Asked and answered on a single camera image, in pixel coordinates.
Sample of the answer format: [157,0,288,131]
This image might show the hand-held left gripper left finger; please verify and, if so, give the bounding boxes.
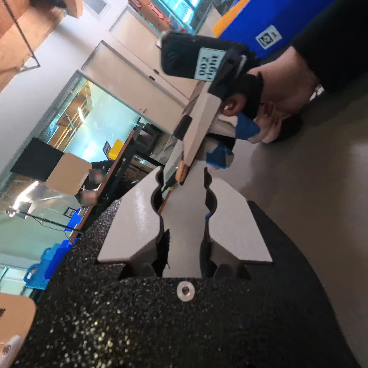
[97,166,171,272]

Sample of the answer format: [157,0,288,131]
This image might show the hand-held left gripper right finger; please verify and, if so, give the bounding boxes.
[201,168,274,272]

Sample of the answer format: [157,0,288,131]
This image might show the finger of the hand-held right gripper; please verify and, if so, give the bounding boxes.
[182,83,222,168]

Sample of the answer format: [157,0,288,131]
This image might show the large blue plastic bin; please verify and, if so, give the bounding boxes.
[214,0,337,60]

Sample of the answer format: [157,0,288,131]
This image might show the person's right forearm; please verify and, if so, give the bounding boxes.
[290,0,368,94]

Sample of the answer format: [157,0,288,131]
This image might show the person's right hand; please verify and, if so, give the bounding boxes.
[221,47,320,145]

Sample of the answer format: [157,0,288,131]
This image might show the white double doors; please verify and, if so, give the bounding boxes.
[82,6,202,116]

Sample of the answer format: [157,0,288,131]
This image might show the flat blue plastic bin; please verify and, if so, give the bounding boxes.
[65,208,83,232]

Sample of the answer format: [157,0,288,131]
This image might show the cardboard box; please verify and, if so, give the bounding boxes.
[126,157,158,185]

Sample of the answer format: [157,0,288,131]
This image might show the wooden desk with black legs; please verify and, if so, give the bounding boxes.
[70,131,145,245]

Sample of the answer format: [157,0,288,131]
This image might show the black light stand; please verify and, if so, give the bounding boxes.
[6,208,84,234]

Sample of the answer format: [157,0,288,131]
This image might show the yellow box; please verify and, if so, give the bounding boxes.
[109,139,125,160]

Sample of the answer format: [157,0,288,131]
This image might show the wooden panel on white stand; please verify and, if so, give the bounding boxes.
[0,293,38,368]
[46,153,93,196]

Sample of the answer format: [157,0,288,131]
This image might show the black ceiling rod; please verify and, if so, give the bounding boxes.
[1,0,41,73]

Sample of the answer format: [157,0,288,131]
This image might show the wooden support post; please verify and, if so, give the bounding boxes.
[128,0,188,34]

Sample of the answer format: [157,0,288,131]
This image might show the blue plastic bin with handle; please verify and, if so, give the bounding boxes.
[24,240,79,290]

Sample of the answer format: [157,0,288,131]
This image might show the grey wall vent grille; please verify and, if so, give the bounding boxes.
[83,0,110,17]

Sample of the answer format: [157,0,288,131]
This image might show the black wall screen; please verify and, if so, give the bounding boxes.
[11,138,64,182]

